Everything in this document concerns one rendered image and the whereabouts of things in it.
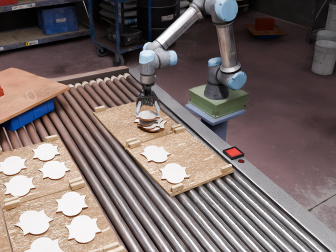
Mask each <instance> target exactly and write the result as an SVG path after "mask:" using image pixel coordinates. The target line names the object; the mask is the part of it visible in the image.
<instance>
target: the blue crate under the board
mask: <svg viewBox="0 0 336 252"><path fill-rule="evenodd" d="M54 109H55V107H54V99H53V98H51V99H49V100H47V101H45V102H43V103H41V104H39V105H37V106H35V107H33V108H31V109H29V110H27V111H25V112H23V113H21V114H19V115H17V116H15V117H13V118H11V119H9V120H7V121H5V122H3V123H1V124H0V126H2V127H4V128H6V129H8V130H11V131H15V130H17V129H19V128H21V127H23V126H25V125H27V124H28V123H30V122H32V121H34V120H36V119H38V118H40V117H42V116H44V115H45V114H47V113H49V112H51V111H53V110H54Z"/></svg>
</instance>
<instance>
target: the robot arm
mask: <svg viewBox="0 0 336 252"><path fill-rule="evenodd" d="M237 13H238V4H237V2H236V1H235V0H194V1H193V2H192V3H190V5H189V8H188V9H187V10H186V11H185V12H184V13H183V14H182V15H181V16H180V17H179V18H178V19H177V20H175V21H174V22H173V23H172V24H171V25H170V26H169V27H168V28H167V29H166V30H165V31H164V32H163V33H162V34H161V35H160V36H159V37H158V38H156V39H155V40H154V41H153V42H148V43H146V44H145V45H144V46H143V51H141V52H140V54H139V72H140V73H139V78H140V85H141V86H142V91H141V92H140V94H139V96H138V97H137V99H136V116H138V115H139V111H140V110H141V107H142V106H150V107H153V106H154V107H155V110H156V112H157V115H158V116H159V115H160V102H159V98H158V97H157V95H156V94H155V92H154V91H153V90H152V86H154V85H155V77H156V75H155V70H156V69H161V68H165V67H170V66H174V65H176V63H177V61H178V57H177V54H176V53H175V51H173V50H171V51H165V50H166V49H167V48H168V47H169V46H170V45H171V44H172V43H173V42H175V41H176V40H177V39H178V38H179V37H180V36H181V35H182V34H183V33H184V32H185V31H186V30H187V29H188V28H189V27H190V26H191V25H192V24H193V23H195V22H196V21H197V20H198V19H201V18H203V17H204V16H205V15H211V19H212V24H213V25H215V26H216V31H217V37H218V43H219V49H220V56H221V57H216V58H212V59H210V60H209V61H208V69H207V84H206V87H205V90H204V96H205V97H206V98H208V99H210V100H216V101H218V100H224V99H226V98H228V97H229V90H228V88H229V89H231V90H234V91H236V90H239V89H240V88H241V87H242V86H243V85H244V84H245V82H246V80H247V75H246V74H245V72H243V71H242V68H241V64H240V62H238V59H237V51H236V44H235V37H234V29H233V22H234V20H235V17H236V14H237Z"/></svg>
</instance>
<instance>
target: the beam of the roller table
mask: <svg viewBox="0 0 336 252"><path fill-rule="evenodd" d="M129 74H130V75H131V76H132V78H133V79H134V80H136V81H137V82H138V83H139V84H141V82H140V70H139V69H137V68H131V69H129ZM151 90H152V91H154V92H155V94H156V95H157V97H158V99H159V102H160V103H161V104H162V105H164V106H165V107H166V108H167V109H168V110H169V111H170V112H171V113H173V114H174V115H175V116H176V117H177V118H178V119H179V120H180V121H182V122H183V123H184V124H185V125H186V126H187V127H188V128H189V129H191V130H192V131H193V132H194V133H195V134H196V135H197V136H198V137H199V138H201V139H202V140H203V141H204V142H205V143H206V144H207V145H208V146H210V147H211V148H212V149H213V150H214V151H215V152H216V153H217V154H219V155H220V156H221V157H222V158H223V159H224V160H225V161H226V162H228V163H229V164H231V165H232V167H233V168H234V169H235V170H236V171H238V172H239V173H240V174H241V175H242V176H243V177H244V178H245V179H247V180H248V181H249V182H250V183H251V184H252V185H253V186H254V187H256V188H257V189H258V190H259V191H260V192H261V193H262V194H263V195H264V196H266V197H267V198H268V199H269V200H270V201H271V202H272V203H273V204H275V205H276V206H277V207H278V208H279V209H280V210H281V211H282V212H284V213H285V214H286V215H287V216H288V217H289V218H290V219H291V220H293V221H294V222H295V223H296V224H297V225H298V226H299V227H300V228H301V229H303V230H304V231H305V232H306V233H307V234H308V235H309V236H310V237H312V238H313V239H314V240H315V241H316V242H317V243H318V244H319V245H321V246H322V247H323V248H324V249H325V250H326V251H327V252H336V234H335V233H334V232H333V231H332V230H330V229H329V228H328V227H327V226H326V225H325V224H323V223H322V222H321V221H320V220H319V219H317V218H316V217H315V216H314V215H313V214H311V213H310V212H309V211H308V210H307V209H305V208H304V207H303V206H302V205H301V204H299V203H298V202H297V201H296V200H295V199H293V198H292V197H291V196H290V195H289V194H287V193H286V192H285V191H284V190H283V189H281V188H280V187H279V186H278V185H277V184H275V183H274V182H273V181H272V180H271V179H269V178H268V177H267V176H266V175H265V174H263V173H262V172H261V171H260V170H259V169H257V168H256V167H255V166H254V165H253V164H251V163H250V162H249V161H248V160H247V159H245V158H244V157H240V158H237V159H234V160H231V159H229V158H228V157H227V156H226V155H225V154H224V153H223V150H225V149H228V148H231V146H230V145H229V144H227V143H226V142H225V141H224V140H223V139H221V138H220V137H219V136H218V135H217V134H215V133H214V132H213V131H212V130H211V129H209V128H208V127H207V126H206V125H205V124H203V123H202V122H201V121H200V120H199V119H197V118H196V117H195V116H194V115H193V114H191V113H190V112H189V111H188V110H187V109H185V108H184V107H183V106H182V105H181V104H179V103H178V102H177V101H176V100H175V99H173V98H172V97H171V96H170V95H169V94H167V93H166V92H165V91H164V90H163V89H161V88H160V87H159V86H158V85H157V84H155V83H154V85H153V86H152V87H151ZM238 160H244V163H239V162H238Z"/></svg>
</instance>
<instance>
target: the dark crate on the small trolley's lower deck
mask: <svg viewBox="0 0 336 252"><path fill-rule="evenodd" d="M114 31H116V26H113V27H109V28H107V38H108V39H110V40H112V41H114V42H117V37H116V32H114ZM141 33H142V31H140V30H138V29H135V28H133V27H130V26H128V25H125V24H122V25H119V43H120V44H121V45H123V46H127V45H131V44H135V43H138V42H141V41H142V37H141V36H142V35H141Z"/></svg>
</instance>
